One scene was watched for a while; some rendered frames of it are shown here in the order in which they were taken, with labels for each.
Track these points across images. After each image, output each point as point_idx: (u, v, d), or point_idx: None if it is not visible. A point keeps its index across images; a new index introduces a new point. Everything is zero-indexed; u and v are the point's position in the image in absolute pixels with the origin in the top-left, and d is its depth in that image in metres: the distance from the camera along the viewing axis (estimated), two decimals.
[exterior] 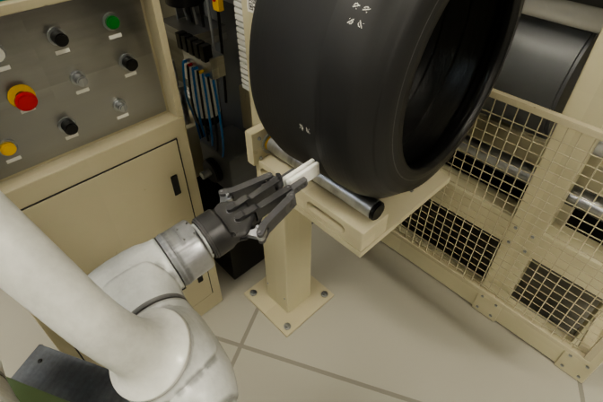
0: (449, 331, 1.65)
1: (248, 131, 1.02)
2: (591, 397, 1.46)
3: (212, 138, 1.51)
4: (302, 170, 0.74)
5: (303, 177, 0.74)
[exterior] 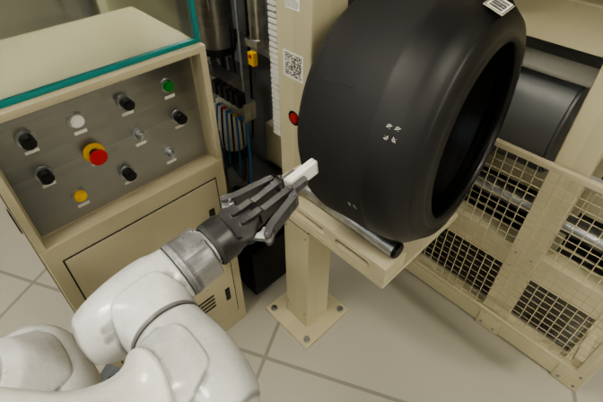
0: (454, 344, 1.80)
1: (283, 177, 1.18)
2: None
3: (240, 170, 1.66)
4: (301, 169, 0.74)
5: (303, 176, 0.74)
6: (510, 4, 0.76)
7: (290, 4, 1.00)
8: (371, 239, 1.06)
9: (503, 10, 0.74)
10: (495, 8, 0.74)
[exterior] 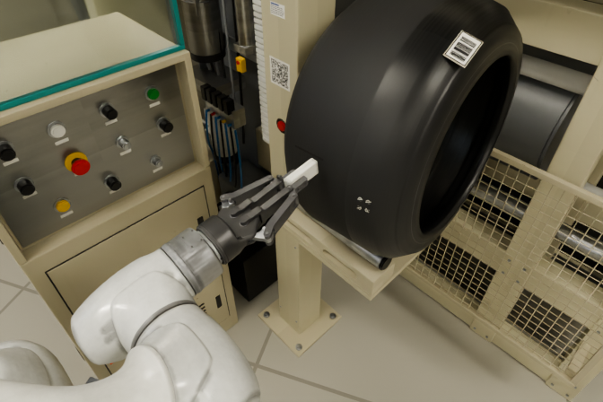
0: (448, 352, 1.78)
1: None
2: None
3: (231, 176, 1.64)
4: (301, 169, 0.74)
5: (303, 176, 0.74)
6: (476, 42, 0.68)
7: (275, 12, 0.98)
8: (360, 254, 1.06)
9: (467, 57, 0.67)
10: (457, 58, 0.67)
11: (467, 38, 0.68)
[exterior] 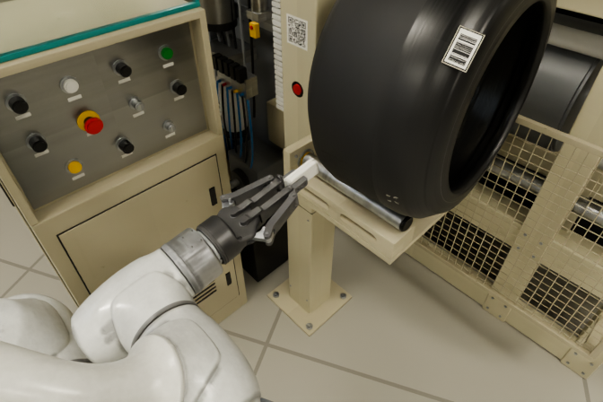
0: (461, 331, 1.76)
1: (286, 150, 1.13)
2: (595, 392, 1.57)
3: (241, 151, 1.62)
4: (301, 169, 0.74)
5: (303, 176, 0.74)
6: (477, 37, 0.63)
7: None
8: None
9: (467, 60, 0.63)
10: (457, 64, 0.64)
11: (467, 34, 0.63)
